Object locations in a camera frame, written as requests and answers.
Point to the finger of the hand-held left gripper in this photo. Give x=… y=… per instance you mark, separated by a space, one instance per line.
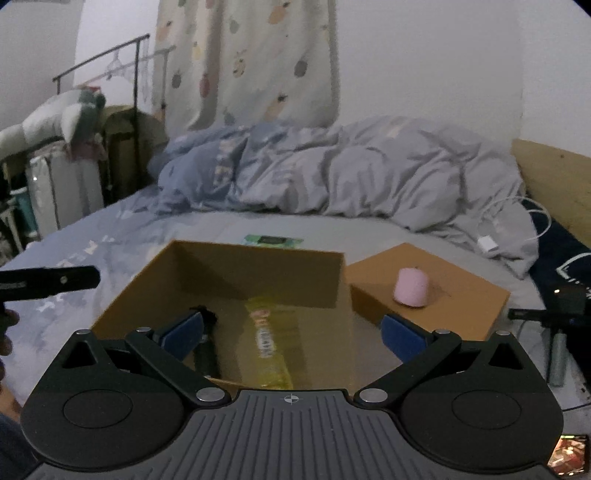
x=51 y=280

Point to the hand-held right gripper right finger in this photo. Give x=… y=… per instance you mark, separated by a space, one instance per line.
x=402 y=340

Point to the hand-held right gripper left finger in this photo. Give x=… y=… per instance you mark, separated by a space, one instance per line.
x=183 y=333

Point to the cardboard box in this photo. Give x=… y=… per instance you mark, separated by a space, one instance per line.
x=295 y=277

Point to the person's left hand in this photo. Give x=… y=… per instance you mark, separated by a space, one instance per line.
x=6 y=323

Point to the pink cylindrical cup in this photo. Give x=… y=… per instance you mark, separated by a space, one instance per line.
x=411 y=288

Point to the yellow snack packet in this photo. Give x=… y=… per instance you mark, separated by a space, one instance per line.
x=270 y=344

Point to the white storage bag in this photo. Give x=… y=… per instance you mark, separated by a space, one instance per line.
x=64 y=189

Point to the green printed card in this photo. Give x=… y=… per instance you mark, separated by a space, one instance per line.
x=272 y=241

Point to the white charger plug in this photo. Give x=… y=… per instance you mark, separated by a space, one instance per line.
x=488 y=244

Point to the brown cardboard carton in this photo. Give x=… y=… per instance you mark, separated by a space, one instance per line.
x=121 y=152

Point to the black tripod device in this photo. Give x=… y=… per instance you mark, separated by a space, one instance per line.
x=563 y=302

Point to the white grey plush toy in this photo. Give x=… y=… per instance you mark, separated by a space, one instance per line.
x=55 y=115

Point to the grey blue duvet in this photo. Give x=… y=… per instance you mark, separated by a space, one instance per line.
x=360 y=175

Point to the dark blue printed pillow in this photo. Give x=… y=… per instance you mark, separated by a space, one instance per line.
x=561 y=258

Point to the smartphone with lit screen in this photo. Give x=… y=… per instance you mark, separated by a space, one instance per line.
x=569 y=454

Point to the black metal clothes rack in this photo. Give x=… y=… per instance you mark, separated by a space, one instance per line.
x=137 y=92

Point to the wooden headboard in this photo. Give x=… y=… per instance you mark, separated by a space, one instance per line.
x=558 y=184

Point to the white clothes hangers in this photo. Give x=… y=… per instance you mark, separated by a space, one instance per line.
x=122 y=64

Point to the fruit print curtain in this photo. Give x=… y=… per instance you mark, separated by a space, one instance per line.
x=249 y=60

